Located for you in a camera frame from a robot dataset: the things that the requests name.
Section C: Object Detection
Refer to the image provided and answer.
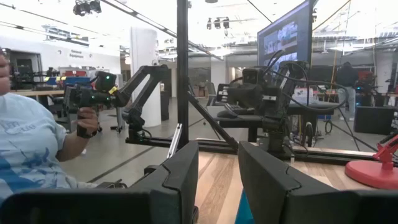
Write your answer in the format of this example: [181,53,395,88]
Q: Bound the black aluminium table frame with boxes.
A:
[126,0,398,166]

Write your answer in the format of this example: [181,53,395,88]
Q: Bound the large display screen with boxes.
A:
[257,0,314,68]

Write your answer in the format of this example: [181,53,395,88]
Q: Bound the black ceiling spotlight cluster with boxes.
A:
[72,0,103,17]
[206,17,231,31]

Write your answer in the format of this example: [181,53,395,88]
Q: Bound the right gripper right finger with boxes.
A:
[238,140,398,224]

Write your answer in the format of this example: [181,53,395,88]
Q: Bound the black wristband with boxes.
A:
[76,126,99,139]

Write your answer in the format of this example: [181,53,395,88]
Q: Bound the red desk lamp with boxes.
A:
[344,133,398,190]

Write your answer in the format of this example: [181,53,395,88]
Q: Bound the white pillar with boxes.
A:
[129,27,162,128]

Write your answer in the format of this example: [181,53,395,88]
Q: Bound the large teal plastic bin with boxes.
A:
[234,189,256,224]

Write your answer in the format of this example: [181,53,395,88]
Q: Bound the black computer mouse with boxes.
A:
[216,110,239,119]

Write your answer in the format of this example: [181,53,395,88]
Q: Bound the black keyboard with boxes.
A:
[223,103,251,115]

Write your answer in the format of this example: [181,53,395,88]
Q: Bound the dark computer desk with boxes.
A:
[205,102,336,147]

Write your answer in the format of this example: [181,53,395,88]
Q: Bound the silver metal bar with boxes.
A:
[167,123,183,160]

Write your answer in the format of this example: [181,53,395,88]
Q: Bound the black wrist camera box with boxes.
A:
[242,67,266,85]

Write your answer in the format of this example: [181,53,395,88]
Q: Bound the person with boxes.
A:
[0,46,99,205]
[336,61,359,121]

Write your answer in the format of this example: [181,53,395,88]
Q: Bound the wooden background table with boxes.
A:
[11,89,65,98]

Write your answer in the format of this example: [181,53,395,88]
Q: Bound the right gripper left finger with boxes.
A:
[0,140,200,224]

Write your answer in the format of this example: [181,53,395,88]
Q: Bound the black box cabinet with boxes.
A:
[353,105,398,135]

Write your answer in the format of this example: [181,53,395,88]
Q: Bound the person's hand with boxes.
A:
[76,107,100,134]

